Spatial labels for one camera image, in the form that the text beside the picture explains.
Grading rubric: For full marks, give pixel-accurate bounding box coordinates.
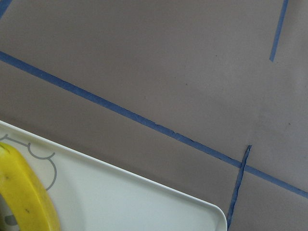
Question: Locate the white bear tray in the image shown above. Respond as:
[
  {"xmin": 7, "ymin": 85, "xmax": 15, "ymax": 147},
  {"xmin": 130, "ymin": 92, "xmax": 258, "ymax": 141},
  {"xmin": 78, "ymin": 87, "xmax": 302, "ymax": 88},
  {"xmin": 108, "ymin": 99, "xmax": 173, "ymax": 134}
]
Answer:
[{"xmin": 0, "ymin": 122, "xmax": 227, "ymax": 231}]

